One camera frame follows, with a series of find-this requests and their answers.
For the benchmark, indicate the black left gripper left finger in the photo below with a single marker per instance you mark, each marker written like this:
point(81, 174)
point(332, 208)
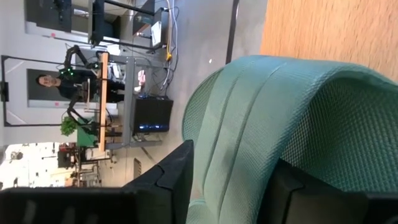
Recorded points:
point(93, 205)

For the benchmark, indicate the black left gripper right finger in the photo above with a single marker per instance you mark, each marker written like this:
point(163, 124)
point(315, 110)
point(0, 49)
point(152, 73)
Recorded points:
point(311, 205)

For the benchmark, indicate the green rubber slide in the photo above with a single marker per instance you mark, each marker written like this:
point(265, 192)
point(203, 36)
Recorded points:
point(248, 124)

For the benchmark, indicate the black background robot arm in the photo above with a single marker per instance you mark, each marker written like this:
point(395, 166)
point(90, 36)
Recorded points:
point(73, 107)
point(73, 51)

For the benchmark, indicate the green background box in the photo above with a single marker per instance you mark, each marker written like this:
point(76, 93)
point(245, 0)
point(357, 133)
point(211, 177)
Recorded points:
point(85, 137)

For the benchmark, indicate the wooden background workbench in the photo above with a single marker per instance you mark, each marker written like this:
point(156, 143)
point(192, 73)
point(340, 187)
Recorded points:
point(103, 130)

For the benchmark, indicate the green background plant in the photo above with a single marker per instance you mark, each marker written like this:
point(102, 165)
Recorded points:
point(68, 126)

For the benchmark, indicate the black computer tower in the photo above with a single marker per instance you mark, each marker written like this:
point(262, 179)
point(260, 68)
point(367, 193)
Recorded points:
point(152, 113)

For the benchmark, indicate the person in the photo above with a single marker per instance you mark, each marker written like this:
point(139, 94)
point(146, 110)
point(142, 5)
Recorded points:
point(71, 88)

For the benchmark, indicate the black metal rack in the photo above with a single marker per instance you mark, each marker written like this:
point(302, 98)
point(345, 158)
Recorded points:
point(98, 18)

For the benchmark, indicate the black background rig frame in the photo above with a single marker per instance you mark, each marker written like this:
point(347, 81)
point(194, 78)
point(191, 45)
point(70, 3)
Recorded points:
point(3, 90)

